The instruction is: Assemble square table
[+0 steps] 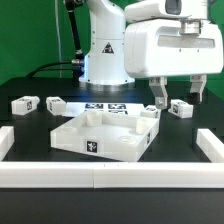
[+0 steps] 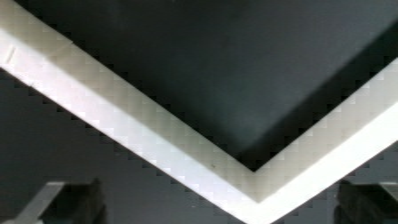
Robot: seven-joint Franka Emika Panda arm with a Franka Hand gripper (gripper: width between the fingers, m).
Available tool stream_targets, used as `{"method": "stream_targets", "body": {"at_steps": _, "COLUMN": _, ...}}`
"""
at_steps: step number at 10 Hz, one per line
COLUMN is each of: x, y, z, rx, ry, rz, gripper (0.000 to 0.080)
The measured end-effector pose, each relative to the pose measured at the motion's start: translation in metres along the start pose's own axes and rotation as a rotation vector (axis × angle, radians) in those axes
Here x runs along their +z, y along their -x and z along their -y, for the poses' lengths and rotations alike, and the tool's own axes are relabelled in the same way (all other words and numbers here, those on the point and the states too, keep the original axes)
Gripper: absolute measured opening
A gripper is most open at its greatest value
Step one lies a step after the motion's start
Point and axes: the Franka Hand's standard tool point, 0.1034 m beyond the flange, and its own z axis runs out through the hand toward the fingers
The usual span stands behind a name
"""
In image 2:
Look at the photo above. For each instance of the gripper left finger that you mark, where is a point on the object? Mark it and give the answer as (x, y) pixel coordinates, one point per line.
(66, 204)

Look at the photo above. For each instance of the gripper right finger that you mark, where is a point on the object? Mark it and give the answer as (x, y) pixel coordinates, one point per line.
(366, 203)

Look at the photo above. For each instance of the white U-shaped fence wall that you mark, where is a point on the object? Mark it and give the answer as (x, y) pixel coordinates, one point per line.
(254, 194)

